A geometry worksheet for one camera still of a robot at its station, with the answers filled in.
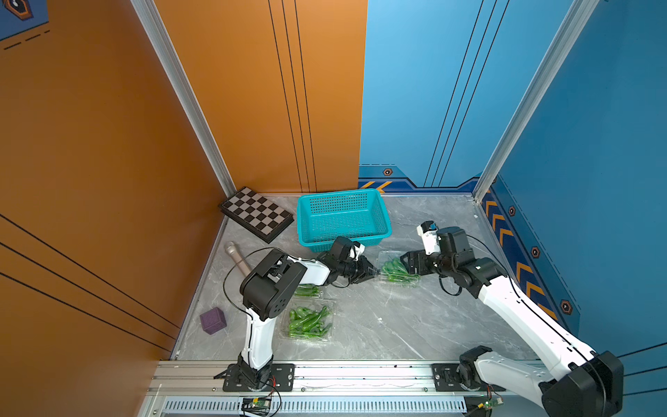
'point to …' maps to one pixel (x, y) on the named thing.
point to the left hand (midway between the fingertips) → (381, 270)
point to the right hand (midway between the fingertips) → (412, 256)
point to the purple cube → (213, 320)
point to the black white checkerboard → (255, 215)
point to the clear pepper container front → (307, 321)
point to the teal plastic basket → (361, 215)
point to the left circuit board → (260, 406)
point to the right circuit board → (490, 403)
